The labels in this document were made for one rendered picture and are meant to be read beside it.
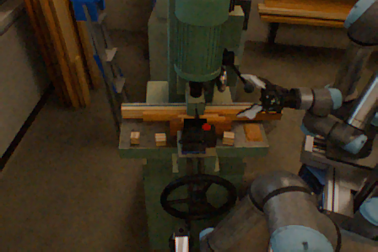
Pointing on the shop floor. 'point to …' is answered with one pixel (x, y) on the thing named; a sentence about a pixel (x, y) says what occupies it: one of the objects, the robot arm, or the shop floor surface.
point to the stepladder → (101, 45)
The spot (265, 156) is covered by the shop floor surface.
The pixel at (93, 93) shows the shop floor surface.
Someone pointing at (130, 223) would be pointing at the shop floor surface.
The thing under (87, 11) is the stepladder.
